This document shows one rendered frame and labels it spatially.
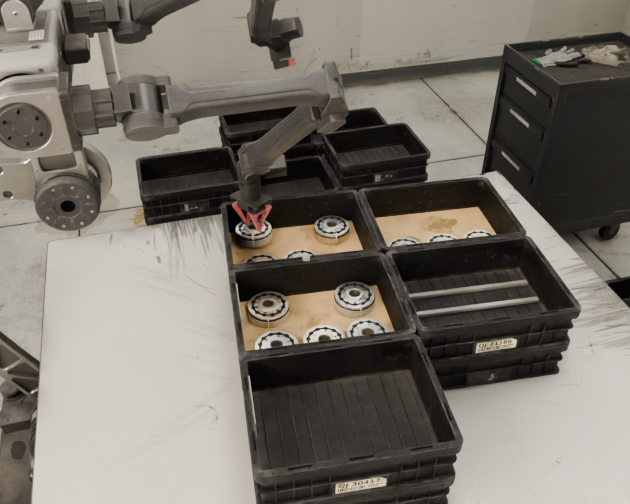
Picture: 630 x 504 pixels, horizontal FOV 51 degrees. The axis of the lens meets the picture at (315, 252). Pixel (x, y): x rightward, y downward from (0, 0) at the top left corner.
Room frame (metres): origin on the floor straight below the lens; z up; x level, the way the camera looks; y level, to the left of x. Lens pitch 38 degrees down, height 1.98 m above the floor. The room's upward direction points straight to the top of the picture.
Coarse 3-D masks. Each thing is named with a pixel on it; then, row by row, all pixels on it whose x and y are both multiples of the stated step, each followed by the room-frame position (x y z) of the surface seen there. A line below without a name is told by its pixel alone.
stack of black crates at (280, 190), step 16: (288, 160) 2.56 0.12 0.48; (304, 160) 2.57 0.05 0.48; (320, 160) 2.56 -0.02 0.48; (288, 176) 2.55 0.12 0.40; (304, 176) 2.57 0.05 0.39; (320, 176) 2.55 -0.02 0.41; (272, 192) 2.46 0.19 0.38; (288, 192) 2.46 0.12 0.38; (304, 192) 2.46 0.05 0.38; (320, 192) 2.30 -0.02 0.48
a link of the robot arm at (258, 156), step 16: (304, 112) 1.28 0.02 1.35; (288, 128) 1.32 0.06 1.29; (304, 128) 1.29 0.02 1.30; (320, 128) 1.23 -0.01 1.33; (336, 128) 1.25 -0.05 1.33; (256, 144) 1.41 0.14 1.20; (272, 144) 1.35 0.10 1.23; (288, 144) 1.35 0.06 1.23; (240, 160) 1.45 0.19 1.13; (256, 160) 1.39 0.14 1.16; (272, 160) 1.41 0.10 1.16
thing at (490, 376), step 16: (512, 352) 1.09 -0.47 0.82; (528, 352) 1.09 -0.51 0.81; (544, 352) 1.10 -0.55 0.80; (560, 352) 1.12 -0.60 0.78; (448, 368) 1.07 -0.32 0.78; (464, 368) 1.08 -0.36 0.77; (480, 368) 1.08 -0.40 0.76; (496, 368) 1.09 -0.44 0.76; (512, 368) 1.10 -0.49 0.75; (528, 368) 1.11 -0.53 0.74; (544, 368) 1.11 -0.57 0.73; (448, 384) 1.07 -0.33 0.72; (464, 384) 1.07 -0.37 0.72; (480, 384) 1.08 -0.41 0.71
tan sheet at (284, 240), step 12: (276, 228) 1.57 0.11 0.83; (288, 228) 1.57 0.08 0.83; (300, 228) 1.57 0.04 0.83; (312, 228) 1.57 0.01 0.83; (276, 240) 1.51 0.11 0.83; (288, 240) 1.51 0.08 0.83; (300, 240) 1.51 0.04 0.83; (312, 240) 1.51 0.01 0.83; (348, 240) 1.51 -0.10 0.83; (240, 252) 1.46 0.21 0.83; (252, 252) 1.46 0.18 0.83; (264, 252) 1.46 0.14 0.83; (276, 252) 1.46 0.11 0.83; (288, 252) 1.46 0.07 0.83; (324, 252) 1.46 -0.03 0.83; (336, 252) 1.46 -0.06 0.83
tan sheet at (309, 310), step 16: (240, 304) 1.24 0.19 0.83; (304, 304) 1.24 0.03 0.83; (320, 304) 1.24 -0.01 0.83; (288, 320) 1.18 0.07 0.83; (304, 320) 1.18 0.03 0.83; (320, 320) 1.18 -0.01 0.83; (336, 320) 1.18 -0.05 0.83; (352, 320) 1.18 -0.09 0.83; (384, 320) 1.18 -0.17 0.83; (256, 336) 1.13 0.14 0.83
